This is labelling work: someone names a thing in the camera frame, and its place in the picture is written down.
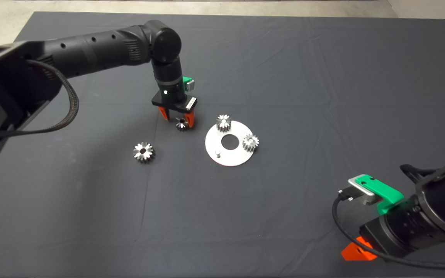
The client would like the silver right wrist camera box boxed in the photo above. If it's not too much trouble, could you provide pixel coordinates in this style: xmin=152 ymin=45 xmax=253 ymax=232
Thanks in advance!
xmin=348 ymin=178 xmax=379 ymax=206

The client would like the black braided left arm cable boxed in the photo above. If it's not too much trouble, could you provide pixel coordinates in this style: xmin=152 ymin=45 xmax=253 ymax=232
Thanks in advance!
xmin=0 ymin=59 xmax=80 ymax=139

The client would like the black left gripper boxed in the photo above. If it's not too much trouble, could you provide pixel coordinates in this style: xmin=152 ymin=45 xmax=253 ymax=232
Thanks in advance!
xmin=152 ymin=83 xmax=198 ymax=128

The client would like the black right camera cable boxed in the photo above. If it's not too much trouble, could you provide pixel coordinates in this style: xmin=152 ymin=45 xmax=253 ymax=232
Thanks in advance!
xmin=332 ymin=186 xmax=445 ymax=270

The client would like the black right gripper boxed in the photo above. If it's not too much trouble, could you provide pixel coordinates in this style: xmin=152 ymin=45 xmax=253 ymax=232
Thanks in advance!
xmin=341 ymin=216 xmax=406 ymax=261

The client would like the round metal plate with hole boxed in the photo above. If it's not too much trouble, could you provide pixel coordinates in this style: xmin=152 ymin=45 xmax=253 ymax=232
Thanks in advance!
xmin=205 ymin=120 xmax=255 ymax=167

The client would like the dark grey table cloth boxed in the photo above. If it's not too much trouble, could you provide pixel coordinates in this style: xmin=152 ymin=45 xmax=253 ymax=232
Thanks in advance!
xmin=0 ymin=11 xmax=445 ymax=278

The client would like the larger steel gear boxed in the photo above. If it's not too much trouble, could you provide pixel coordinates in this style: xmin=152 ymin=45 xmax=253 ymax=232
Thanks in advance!
xmin=133 ymin=142 xmax=155 ymax=163

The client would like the small bright steel gear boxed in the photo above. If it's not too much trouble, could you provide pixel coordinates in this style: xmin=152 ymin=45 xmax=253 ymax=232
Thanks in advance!
xmin=243 ymin=134 xmax=260 ymax=152
xmin=216 ymin=114 xmax=232 ymax=131

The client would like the green right camera mount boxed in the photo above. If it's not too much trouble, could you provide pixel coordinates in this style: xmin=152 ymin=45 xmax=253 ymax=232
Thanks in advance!
xmin=355 ymin=175 xmax=404 ymax=215

